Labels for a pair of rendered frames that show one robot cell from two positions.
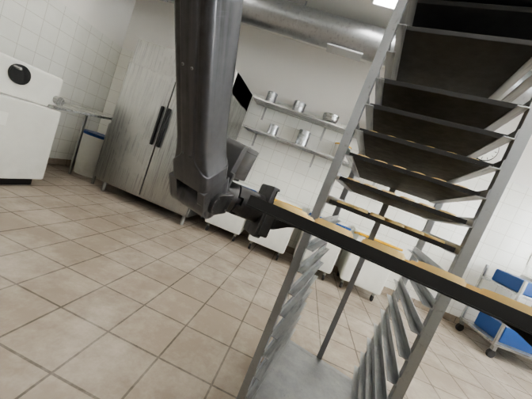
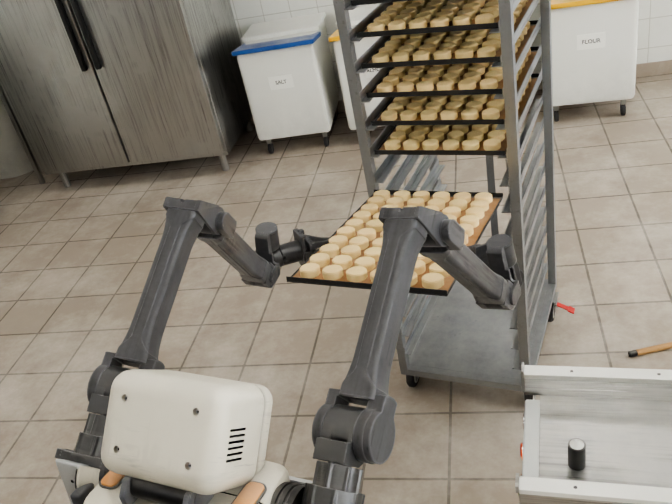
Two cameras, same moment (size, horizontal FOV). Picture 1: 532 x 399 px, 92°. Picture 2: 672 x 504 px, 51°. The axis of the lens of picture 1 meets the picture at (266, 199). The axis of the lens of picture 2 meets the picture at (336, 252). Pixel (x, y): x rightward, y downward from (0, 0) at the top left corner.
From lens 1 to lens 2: 142 cm
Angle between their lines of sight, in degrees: 27
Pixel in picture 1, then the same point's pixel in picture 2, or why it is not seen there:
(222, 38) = (238, 249)
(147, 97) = not seen: outside the picture
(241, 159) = (269, 242)
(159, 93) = not seen: outside the picture
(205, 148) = (253, 271)
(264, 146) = not seen: outside the picture
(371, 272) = (601, 66)
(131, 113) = (13, 36)
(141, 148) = (75, 86)
